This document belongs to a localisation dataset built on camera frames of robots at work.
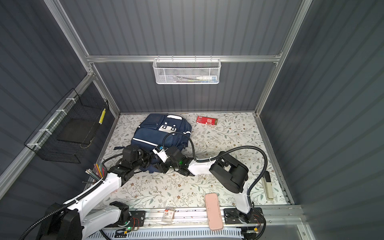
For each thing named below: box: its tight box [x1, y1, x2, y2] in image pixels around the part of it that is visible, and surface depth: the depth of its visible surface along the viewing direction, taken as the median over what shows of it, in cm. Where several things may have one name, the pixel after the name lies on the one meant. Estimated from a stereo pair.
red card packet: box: [196, 116, 218, 127], surface depth 118 cm
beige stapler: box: [261, 171, 274, 201], surface depth 80 cm
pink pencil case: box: [204, 192, 224, 231], surface depth 76 cm
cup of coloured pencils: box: [82, 163, 106, 191], surface depth 79 cm
